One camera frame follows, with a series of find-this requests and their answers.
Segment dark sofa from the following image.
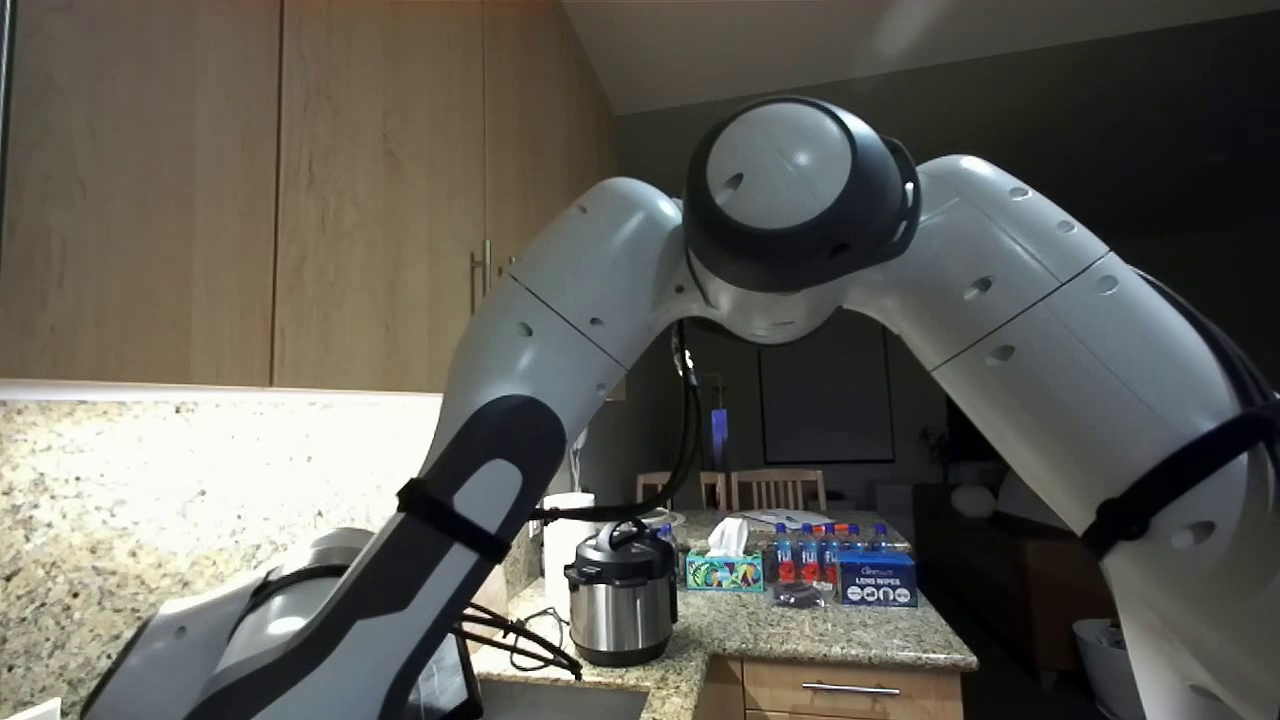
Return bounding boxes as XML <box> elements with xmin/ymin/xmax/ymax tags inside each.
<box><xmin>917</xmin><ymin>465</ymin><xmax>1111</xmax><ymax>685</ymax></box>

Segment grey wall picture frame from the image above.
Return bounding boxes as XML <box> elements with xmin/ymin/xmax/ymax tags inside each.
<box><xmin>751</xmin><ymin>310</ymin><xmax>899</xmax><ymax>468</ymax></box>

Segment white paper towel roll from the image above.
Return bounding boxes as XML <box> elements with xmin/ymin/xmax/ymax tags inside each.
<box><xmin>538</xmin><ymin>489</ymin><xmax>599</xmax><ymax>621</ymax></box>

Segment blue glowing small device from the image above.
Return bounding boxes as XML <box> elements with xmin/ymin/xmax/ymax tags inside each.
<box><xmin>704</xmin><ymin>405</ymin><xmax>741</xmax><ymax>455</ymax></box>

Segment teal tissue box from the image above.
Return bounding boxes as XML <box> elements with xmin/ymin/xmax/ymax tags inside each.
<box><xmin>680</xmin><ymin>514</ymin><xmax>772</xmax><ymax>596</ymax></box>

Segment round white pillow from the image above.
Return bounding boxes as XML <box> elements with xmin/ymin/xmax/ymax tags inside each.
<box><xmin>947</xmin><ymin>478</ymin><xmax>1003</xmax><ymax>522</ymax></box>

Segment wooden cabinet drawers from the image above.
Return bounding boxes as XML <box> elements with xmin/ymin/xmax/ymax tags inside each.
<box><xmin>693</xmin><ymin>653</ymin><xmax>968</xmax><ymax>720</ymax></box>

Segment blue printed box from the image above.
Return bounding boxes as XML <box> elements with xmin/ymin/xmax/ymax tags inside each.
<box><xmin>837</xmin><ymin>522</ymin><xmax>924</xmax><ymax>613</ymax></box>

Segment stainless steel sink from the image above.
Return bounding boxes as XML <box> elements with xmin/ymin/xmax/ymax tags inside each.
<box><xmin>471</xmin><ymin>671</ymin><xmax>672</xmax><ymax>720</ymax></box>

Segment wooden upper wall cabinets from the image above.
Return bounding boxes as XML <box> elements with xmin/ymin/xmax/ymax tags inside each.
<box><xmin>0</xmin><ymin>0</ymin><xmax>633</xmax><ymax>406</ymax></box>

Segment steel pressure cooker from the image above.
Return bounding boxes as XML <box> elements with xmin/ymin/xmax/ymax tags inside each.
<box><xmin>560</xmin><ymin>513</ymin><xmax>683</xmax><ymax>671</ymax></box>

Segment steel drawer handle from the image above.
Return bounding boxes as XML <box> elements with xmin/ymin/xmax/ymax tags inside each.
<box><xmin>799</xmin><ymin>681</ymin><xmax>903</xmax><ymax>699</ymax></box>

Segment red drink bottles pack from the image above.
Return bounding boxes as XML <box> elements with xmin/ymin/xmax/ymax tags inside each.
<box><xmin>767</xmin><ymin>514</ymin><xmax>855</xmax><ymax>613</ymax></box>

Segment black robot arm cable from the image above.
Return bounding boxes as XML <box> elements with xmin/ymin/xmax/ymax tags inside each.
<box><xmin>457</xmin><ymin>314</ymin><xmax>710</xmax><ymax>685</ymax></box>

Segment black cooker power cable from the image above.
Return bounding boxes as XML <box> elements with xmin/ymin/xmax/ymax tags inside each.
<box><xmin>514</xmin><ymin>603</ymin><xmax>571</xmax><ymax>676</ymax></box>

